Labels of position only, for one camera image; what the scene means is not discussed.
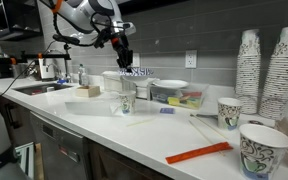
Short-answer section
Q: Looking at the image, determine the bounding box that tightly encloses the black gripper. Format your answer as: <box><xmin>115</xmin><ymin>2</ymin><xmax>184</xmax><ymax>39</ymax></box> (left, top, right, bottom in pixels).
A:
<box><xmin>114</xmin><ymin>37</ymin><xmax>134</xmax><ymax>72</ymax></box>

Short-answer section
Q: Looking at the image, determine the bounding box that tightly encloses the small patterned paper cup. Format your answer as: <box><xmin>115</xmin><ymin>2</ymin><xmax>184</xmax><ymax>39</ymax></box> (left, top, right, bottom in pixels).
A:
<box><xmin>118</xmin><ymin>90</ymin><xmax>137</xmax><ymax>116</ymax></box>

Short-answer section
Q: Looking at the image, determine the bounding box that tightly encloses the tall paper cup stack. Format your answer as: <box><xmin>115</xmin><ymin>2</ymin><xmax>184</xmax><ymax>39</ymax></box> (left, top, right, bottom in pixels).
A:
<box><xmin>234</xmin><ymin>28</ymin><xmax>262</xmax><ymax>115</ymax></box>
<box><xmin>257</xmin><ymin>25</ymin><xmax>288</xmax><ymax>121</ymax></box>

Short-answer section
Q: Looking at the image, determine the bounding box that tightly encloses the large patterned paper cup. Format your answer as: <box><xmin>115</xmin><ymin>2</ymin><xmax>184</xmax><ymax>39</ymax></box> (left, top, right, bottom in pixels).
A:
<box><xmin>238</xmin><ymin>123</ymin><xmax>288</xmax><ymax>180</ymax></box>

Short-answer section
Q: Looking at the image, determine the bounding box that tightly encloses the white folded paper towel stack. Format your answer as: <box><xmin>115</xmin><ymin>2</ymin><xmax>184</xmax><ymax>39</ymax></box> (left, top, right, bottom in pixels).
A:
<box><xmin>102</xmin><ymin>70</ymin><xmax>122</xmax><ymax>80</ymax></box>

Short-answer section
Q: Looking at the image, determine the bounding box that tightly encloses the clear acrylic holder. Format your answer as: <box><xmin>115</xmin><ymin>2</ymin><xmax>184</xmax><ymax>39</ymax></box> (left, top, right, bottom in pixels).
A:
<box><xmin>101</xmin><ymin>70</ymin><xmax>124</xmax><ymax>93</ymax></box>

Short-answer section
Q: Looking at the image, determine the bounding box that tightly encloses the white cardboard box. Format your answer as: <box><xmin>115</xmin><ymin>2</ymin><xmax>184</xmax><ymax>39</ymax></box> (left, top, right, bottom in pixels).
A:
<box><xmin>132</xmin><ymin>77</ymin><xmax>158</xmax><ymax>100</ymax></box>

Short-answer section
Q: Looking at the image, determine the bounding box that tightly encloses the clear plastic bottle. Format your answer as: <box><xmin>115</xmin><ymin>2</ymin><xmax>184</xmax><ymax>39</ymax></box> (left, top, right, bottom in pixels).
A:
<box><xmin>77</xmin><ymin>63</ymin><xmax>89</xmax><ymax>87</ymax></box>

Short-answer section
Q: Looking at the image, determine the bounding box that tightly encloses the white paper plate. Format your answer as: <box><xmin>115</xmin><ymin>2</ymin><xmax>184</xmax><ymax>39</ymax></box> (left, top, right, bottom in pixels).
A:
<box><xmin>152</xmin><ymin>79</ymin><xmax>190</xmax><ymax>90</ymax></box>

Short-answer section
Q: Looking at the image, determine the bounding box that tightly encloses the blue tea bag packet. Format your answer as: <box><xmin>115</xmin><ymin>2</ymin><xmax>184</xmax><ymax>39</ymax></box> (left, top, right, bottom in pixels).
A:
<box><xmin>159</xmin><ymin>107</ymin><xmax>176</xmax><ymax>115</ymax></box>

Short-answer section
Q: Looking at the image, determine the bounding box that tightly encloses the clear tea bag container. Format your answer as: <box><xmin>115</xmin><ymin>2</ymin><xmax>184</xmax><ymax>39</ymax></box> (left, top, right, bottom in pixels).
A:
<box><xmin>149</xmin><ymin>82</ymin><xmax>210</xmax><ymax>110</ymax></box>

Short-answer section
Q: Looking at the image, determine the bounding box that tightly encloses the chrome faucet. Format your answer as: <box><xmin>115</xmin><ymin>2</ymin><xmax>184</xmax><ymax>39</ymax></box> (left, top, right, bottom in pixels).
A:
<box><xmin>45</xmin><ymin>62</ymin><xmax>64</xmax><ymax>81</ymax></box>

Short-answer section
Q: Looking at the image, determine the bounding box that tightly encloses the steel sink basin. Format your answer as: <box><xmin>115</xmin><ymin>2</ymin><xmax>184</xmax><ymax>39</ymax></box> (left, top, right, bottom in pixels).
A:
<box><xmin>13</xmin><ymin>82</ymin><xmax>74</xmax><ymax>97</ymax></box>

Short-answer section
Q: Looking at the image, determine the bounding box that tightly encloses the dark wooden cabinet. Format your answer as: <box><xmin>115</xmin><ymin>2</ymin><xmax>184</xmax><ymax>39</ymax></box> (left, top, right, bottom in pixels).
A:
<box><xmin>83</xmin><ymin>138</ymin><xmax>167</xmax><ymax>180</ymax></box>

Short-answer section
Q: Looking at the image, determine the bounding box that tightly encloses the wooden chopstick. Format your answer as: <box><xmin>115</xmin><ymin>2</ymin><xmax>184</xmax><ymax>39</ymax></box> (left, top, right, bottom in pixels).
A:
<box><xmin>187</xmin><ymin>119</ymin><xmax>226</xmax><ymax>157</ymax></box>
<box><xmin>189</xmin><ymin>114</ymin><xmax>230</xmax><ymax>141</ymax></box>

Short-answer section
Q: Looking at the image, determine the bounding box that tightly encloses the stainless steel dishwasher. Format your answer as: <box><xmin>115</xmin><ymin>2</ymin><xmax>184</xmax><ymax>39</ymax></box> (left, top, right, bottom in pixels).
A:
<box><xmin>29</xmin><ymin>111</ymin><xmax>93</xmax><ymax>180</ymax></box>

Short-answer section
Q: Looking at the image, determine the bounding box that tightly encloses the metal canister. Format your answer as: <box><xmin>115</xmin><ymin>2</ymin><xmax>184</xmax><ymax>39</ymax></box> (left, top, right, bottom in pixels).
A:
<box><xmin>11</xmin><ymin>63</ymin><xmax>29</xmax><ymax>80</ymax></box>

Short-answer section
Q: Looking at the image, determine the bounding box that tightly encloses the orange chopstick wrapper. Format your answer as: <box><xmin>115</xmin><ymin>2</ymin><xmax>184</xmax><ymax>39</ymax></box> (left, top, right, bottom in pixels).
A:
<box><xmin>165</xmin><ymin>141</ymin><xmax>234</xmax><ymax>165</ymax></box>

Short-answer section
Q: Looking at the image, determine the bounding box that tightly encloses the wooden board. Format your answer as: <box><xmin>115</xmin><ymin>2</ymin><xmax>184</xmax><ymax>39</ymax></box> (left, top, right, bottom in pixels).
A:
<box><xmin>33</xmin><ymin>143</ymin><xmax>46</xmax><ymax>180</ymax></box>

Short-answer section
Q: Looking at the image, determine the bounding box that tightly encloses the white framed panel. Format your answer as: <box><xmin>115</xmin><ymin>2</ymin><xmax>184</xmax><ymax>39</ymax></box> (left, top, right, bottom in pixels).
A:
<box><xmin>14</xmin><ymin>142</ymin><xmax>36</xmax><ymax>180</ymax></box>

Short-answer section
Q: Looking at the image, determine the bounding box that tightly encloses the white wall power outlet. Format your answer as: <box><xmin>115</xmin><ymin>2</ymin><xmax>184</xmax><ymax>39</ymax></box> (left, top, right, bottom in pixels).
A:
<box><xmin>131</xmin><ymin>52</ymin><xmax>141</xmax><ymax>68</ymax></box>
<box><xmin>184</xmin><ymin>49</ymin><xmax>198</xmax><ymax>69</ymax></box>

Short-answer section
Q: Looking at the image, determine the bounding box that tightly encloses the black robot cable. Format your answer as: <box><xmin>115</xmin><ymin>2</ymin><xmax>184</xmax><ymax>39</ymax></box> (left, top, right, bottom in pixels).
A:
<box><xmin>51</xmin><ymin>11</ymin><xmax>127</xmax><ymax>48</ymax></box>

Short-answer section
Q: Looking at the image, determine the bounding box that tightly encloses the black camera on stand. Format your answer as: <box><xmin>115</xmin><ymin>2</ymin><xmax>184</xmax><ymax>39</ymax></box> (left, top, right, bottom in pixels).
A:
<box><xmin>52</xmin><ymin>34</ymin><xmax>82</xmax><ymax>45</ymax></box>

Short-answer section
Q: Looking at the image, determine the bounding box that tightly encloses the dark wall shelf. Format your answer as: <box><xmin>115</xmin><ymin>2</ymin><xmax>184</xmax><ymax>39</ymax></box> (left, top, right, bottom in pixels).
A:
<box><xmin>0</xmin><ymin>0</ymin><xmax>44</xmax><ymax>43</ymax></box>

